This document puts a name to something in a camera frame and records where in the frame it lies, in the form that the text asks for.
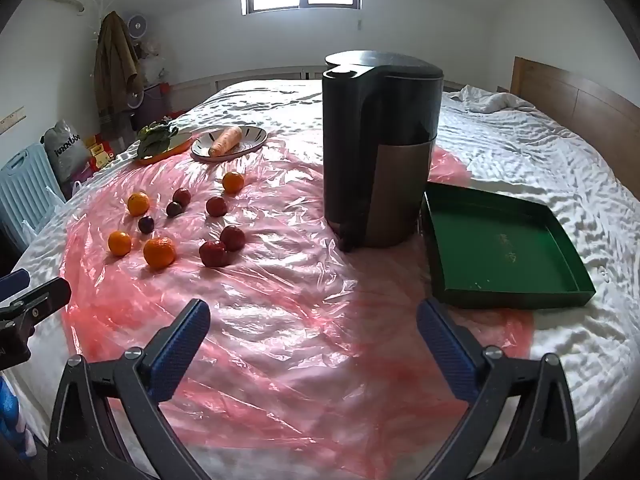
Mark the white patterned plate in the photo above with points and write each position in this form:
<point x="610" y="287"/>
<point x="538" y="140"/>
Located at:
<point x="252" y="139"/>

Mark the dark purple plum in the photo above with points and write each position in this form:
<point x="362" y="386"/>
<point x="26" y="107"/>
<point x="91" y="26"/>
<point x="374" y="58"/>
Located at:
<point x="174" y="208"/>
<point x="146" y="224"/>

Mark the pink plastic sheet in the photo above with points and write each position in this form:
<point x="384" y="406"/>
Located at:
<point x="300" y="310"/>

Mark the light blue folding stool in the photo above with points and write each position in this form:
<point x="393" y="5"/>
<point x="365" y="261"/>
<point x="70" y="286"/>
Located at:
<point x="25" y="190"/>

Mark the yellow and red boxes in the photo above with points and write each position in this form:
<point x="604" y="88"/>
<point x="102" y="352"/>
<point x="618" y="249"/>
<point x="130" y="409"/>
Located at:
<point x="97" y="152"/>

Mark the carrot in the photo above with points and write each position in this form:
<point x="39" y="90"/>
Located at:
<point x="226" y="141"/>

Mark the orange plate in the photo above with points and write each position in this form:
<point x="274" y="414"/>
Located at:
<point x="175" y="147"/>

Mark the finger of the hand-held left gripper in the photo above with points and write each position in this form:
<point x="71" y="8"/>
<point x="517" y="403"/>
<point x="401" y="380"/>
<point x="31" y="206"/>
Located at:
<point x="47" y="296"/>
<point x="15" y="284"/>

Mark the black and bronze electric kettle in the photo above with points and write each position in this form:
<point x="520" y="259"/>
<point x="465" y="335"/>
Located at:
<point x="385" y="135"/>

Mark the crumpled white blanket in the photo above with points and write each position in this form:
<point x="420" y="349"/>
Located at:
<point x="485" y="100"/>

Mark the brown coat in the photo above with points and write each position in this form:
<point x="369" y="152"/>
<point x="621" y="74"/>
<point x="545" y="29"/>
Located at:
<point x="115" y="70"/>

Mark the white bed sheet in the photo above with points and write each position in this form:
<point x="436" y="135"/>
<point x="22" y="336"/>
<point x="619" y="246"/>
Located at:
<point x="525" y="150"/>

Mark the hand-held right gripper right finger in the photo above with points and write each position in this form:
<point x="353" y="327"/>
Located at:
<point x="445" y="345"/>

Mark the green leafy spinach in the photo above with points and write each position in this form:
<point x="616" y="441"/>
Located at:
<point x="155" y="137"/>

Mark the green tray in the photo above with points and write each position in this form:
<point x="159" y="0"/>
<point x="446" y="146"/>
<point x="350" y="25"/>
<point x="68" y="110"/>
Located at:
<point x="500" y="250"/>

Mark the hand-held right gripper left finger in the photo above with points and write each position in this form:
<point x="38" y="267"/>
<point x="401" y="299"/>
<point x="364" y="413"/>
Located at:
<point x="182" y="345"/>

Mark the white fan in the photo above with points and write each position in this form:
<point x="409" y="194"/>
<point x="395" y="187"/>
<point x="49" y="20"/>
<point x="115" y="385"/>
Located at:
<point x="137" y="25"/>

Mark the orange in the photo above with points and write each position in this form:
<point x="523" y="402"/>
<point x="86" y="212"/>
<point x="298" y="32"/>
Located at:
<point x="138" y="203"/>
<point x="233" y="182"/>
<point x="120" y="243"/>
<point x="159" y="252"/>

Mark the wooden headboard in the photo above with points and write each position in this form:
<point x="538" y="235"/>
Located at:
<point x="575" y="95"/>

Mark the grey printed bag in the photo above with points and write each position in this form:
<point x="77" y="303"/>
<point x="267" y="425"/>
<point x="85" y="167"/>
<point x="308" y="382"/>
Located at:
<point x="62" y="152"/>

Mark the person's left hand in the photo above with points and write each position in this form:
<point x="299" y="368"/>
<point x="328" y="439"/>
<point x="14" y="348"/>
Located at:
<point x="6" y="405"/>

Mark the purple storage box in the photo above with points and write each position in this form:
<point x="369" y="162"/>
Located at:
<point x="155" y="102"/>

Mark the small red apple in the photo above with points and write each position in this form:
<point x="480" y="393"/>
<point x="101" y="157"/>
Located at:
<point x="232" y="238"/>
<point x="214" y="253"/>
<point x="182" y="196"/>
<point x="216" y="206"/>

